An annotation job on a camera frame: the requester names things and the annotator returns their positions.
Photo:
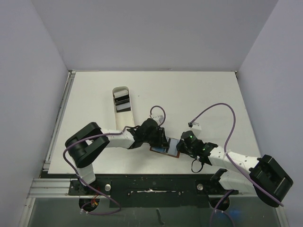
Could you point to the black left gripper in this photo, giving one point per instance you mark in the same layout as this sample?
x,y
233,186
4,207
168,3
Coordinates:
x,y
161,141

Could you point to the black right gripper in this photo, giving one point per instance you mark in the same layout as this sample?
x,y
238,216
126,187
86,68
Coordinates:
x,y
181,146

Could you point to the brown leather card holder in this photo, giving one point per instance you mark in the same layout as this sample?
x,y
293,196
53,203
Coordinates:
x,y
162,151

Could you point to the grey silver card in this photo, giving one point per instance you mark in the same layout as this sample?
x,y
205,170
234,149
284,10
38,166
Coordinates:
x,y
172,150

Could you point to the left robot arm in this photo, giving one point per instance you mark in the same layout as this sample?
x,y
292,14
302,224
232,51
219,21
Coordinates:
x,y
88,143

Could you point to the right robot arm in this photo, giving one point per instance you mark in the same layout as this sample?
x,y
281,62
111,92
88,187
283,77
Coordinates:
x,y
262,175

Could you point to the grey card in tray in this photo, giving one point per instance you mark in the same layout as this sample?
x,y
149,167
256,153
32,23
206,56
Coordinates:
x,y
123,107

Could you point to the black card upper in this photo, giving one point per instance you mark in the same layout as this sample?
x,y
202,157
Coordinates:
x,y
122,100

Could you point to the white card stack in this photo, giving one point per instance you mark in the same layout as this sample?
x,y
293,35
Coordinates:
x,y
120,93

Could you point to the white oblong tray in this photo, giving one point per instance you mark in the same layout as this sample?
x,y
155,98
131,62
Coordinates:
x,y
123,119

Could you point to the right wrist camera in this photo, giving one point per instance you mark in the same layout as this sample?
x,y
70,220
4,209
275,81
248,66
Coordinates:
x,y
195,128

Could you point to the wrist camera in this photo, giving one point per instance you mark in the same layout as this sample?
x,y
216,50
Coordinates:
x,y
157,118
195,128

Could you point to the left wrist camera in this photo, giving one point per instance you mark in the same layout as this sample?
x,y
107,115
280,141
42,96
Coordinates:
x,y
157,118

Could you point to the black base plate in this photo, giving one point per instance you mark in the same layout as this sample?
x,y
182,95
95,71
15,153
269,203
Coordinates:
x,y
152,191

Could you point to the aluminium rail frame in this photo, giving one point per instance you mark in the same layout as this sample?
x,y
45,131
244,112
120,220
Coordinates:
x,y
43,187

